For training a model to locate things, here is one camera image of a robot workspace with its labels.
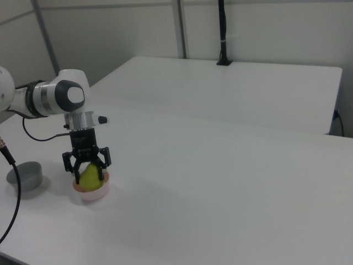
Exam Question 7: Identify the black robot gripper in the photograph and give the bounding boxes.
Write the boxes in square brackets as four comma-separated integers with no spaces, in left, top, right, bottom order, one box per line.
[61,128,112,179]

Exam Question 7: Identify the green pear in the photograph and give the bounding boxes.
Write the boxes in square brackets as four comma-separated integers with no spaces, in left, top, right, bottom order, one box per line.
[79,162,104,193]

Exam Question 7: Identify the pink bowl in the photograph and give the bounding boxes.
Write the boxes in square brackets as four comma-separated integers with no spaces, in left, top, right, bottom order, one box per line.
[72,171,111,203]

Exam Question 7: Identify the grey bowl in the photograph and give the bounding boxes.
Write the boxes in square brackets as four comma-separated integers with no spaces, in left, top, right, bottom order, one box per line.
[6,161,44,193]

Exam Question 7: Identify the black pole with base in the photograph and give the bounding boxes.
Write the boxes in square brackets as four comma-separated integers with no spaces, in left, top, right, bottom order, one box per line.
[216,0,234,67]

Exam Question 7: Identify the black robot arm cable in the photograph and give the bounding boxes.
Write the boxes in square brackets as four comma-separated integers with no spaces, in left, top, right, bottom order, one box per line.
[21,115,73,142]

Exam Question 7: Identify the thick black cable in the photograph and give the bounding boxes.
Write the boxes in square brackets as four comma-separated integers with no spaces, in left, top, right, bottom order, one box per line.
[0,134,22,244]

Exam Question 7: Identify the grey partition post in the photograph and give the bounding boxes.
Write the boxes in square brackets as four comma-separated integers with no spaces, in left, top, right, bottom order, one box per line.
[29,0,61,78]
[173,0,191,59]

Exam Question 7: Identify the black table cable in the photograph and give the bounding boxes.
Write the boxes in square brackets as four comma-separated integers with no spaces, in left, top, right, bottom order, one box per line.
[333,109,345,137]

